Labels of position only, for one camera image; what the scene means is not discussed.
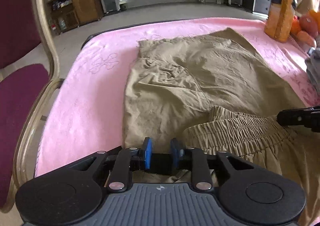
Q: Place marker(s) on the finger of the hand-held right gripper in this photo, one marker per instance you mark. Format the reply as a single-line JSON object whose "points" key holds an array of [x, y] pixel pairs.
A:
{"points": [[295, 117]]}

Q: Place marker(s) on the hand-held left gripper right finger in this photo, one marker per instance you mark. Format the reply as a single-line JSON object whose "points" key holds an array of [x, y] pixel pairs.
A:
{"points": [[175, 152]]}

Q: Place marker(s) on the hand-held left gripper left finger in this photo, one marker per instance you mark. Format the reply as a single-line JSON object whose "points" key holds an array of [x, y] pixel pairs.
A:
{"points": [[148, 152]]}

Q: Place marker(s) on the beige pants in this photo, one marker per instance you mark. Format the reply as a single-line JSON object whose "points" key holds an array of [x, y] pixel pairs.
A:
{"points": [[212, 73]]}

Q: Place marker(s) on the pink towel covered table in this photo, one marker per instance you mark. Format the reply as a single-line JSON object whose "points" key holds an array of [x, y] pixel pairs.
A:
{"points": [[87, 106]]}

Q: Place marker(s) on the pink apple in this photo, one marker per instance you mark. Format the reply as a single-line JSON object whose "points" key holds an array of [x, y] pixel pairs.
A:
{"points": [[306, 39]]}

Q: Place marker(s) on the small tangerine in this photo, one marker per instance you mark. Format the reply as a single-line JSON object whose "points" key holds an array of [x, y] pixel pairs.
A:
{"points": [[295, 26]]}

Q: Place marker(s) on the orange plush toy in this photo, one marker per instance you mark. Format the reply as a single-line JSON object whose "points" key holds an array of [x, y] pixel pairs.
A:
{"points": [[310, 23]]}

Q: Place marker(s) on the orange juice bottle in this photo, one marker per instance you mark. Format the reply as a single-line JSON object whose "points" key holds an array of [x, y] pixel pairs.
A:
{"points": [[280, 21]]}

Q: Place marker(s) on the large orange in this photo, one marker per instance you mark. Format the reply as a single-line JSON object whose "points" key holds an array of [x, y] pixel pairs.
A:
{"points": [[315, 13]]}

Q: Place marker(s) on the maroon banquet chair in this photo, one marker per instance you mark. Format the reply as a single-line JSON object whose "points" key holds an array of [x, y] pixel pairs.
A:
{"points": [[17, 96]]}

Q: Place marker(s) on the wooden cabinet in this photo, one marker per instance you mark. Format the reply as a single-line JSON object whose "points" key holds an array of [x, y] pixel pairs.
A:
{"points": [[85, 1]]}

